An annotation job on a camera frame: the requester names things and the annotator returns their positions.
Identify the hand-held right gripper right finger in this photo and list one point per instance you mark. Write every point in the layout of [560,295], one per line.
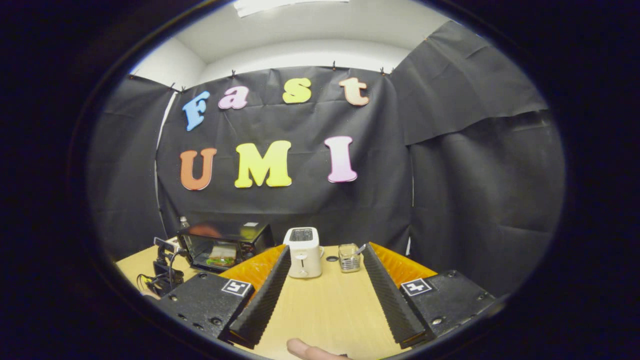
[390,295]

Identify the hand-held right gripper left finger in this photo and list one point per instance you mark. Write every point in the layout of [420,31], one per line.
[262,300]

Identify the sandwich with lettuce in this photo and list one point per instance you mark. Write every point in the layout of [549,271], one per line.
[221,261]

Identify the black electric oven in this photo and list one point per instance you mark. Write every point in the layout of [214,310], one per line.
[250,235]

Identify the clear water bottle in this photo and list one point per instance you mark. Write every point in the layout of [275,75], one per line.
[184,223]

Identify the metal spoon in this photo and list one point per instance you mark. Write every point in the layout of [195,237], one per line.
[360,248]

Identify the white toaster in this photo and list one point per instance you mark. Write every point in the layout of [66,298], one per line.
[304,255]

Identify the black backdrop cloth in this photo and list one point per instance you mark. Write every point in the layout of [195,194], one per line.
[300,210]

